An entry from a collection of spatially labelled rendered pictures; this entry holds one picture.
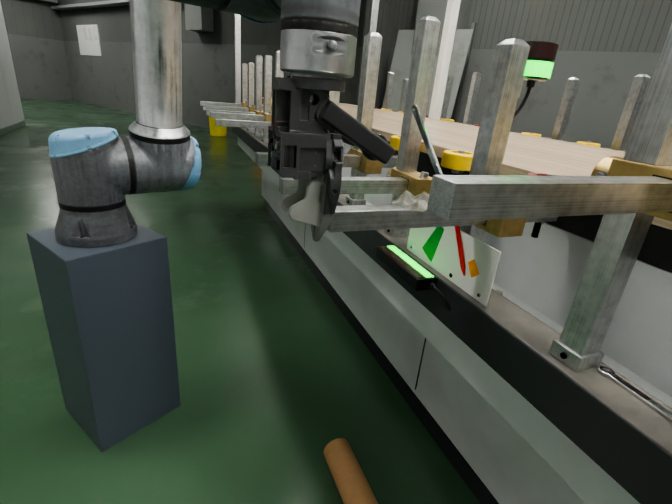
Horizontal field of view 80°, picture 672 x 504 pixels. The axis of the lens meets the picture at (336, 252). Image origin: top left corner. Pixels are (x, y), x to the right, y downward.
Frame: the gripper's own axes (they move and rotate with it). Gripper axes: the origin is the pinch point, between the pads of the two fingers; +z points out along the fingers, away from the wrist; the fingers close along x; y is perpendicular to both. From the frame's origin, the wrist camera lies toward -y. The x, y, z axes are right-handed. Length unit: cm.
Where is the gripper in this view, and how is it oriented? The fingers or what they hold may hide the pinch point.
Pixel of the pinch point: (321, 231)
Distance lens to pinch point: 56.9
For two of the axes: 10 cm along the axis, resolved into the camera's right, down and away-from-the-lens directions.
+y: -9.3, 0.6, -3.6
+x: 3.6, 3.8, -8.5
